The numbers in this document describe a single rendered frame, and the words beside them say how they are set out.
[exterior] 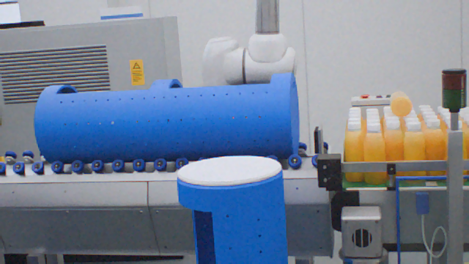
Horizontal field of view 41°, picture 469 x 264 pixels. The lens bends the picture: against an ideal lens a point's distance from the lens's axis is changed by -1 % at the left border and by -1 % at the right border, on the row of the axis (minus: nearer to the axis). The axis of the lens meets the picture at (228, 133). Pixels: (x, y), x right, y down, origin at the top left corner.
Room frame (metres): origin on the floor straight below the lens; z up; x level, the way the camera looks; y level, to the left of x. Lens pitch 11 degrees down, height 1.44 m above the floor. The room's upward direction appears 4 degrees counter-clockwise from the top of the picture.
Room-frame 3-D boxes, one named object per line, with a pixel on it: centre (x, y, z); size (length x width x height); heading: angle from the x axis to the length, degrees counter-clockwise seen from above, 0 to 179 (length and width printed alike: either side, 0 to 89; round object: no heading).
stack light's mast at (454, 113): (1.63, -0.59, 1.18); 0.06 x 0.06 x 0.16
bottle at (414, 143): (1.86, -0.56, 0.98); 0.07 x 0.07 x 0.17
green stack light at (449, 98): (1.63, -0.59, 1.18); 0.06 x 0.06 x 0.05
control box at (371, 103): (2.30, -0.56, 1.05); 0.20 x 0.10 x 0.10; 78
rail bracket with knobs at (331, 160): (1.86, -0.30, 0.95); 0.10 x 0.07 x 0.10; 168
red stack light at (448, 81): (1.63, -0.59, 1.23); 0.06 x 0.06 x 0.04
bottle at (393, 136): (1.91, -0.51, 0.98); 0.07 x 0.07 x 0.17
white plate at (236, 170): (1.66, 0.01, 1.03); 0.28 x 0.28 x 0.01
